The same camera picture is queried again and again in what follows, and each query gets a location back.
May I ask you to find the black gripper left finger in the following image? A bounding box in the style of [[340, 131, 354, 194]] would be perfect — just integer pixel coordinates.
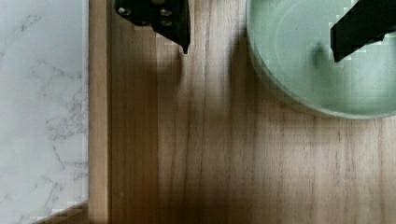
[[114, 0, 191, 54]]

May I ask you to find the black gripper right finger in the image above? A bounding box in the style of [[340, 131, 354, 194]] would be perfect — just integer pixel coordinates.
[[330, 0, 396, 63]]

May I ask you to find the light green cup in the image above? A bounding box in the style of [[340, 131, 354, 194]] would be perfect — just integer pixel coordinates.
[[247, 0, 396, 119]]

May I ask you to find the wooden drawer tray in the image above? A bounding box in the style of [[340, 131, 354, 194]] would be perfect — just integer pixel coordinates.
[[36, 0, 395, 224]]

